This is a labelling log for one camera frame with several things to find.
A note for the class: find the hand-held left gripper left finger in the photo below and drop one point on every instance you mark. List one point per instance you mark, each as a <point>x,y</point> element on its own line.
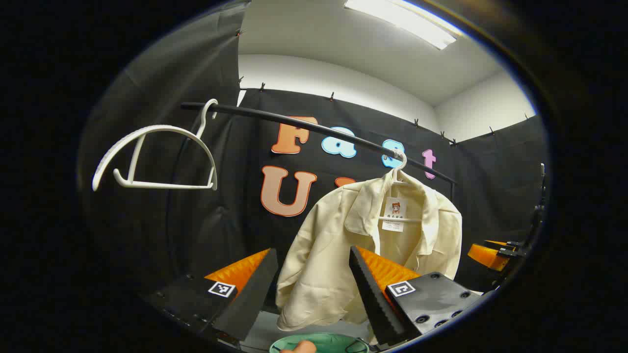
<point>255,294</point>

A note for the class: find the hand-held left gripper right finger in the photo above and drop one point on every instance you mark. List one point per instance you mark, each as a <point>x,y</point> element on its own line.
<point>373,304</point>

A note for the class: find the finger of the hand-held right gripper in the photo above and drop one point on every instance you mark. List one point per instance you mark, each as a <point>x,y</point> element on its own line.
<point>485,257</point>

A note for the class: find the green laundry hamper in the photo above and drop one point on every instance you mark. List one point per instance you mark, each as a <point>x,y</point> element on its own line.
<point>333,342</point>

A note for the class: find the cream shirt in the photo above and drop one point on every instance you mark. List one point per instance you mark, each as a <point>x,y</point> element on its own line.
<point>324,255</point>

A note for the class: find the white plastic hanger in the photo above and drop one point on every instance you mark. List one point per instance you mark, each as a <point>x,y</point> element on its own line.
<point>400,164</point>
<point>147,132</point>

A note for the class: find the white paper hang tag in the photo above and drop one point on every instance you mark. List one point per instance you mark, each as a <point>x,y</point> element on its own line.
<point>394,215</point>

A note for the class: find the black backdrop cloth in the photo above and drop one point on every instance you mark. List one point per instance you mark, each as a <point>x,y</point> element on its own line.
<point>196,220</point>

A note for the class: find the row of black clips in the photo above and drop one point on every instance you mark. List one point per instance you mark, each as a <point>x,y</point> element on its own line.
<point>332,96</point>

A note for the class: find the black clothes rail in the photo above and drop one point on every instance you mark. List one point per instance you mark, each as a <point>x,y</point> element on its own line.
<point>235,112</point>

